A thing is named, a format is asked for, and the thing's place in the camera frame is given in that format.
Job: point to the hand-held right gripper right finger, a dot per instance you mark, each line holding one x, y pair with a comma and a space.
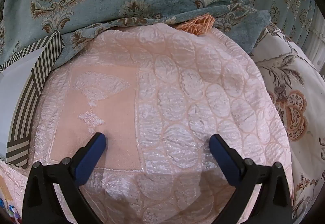
224, 160

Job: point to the pink quilted blanket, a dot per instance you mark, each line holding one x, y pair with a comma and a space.
177, 87

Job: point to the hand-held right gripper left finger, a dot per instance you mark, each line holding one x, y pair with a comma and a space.
88, 158

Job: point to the cream floral cloth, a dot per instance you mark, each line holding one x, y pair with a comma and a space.
292, 82

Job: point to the orange fringe trim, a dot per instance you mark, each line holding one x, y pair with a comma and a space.
196, 23

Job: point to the striped cardboard box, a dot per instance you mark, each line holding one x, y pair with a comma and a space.
25, 112

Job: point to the white pleated fabric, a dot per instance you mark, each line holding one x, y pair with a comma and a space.
318, 36

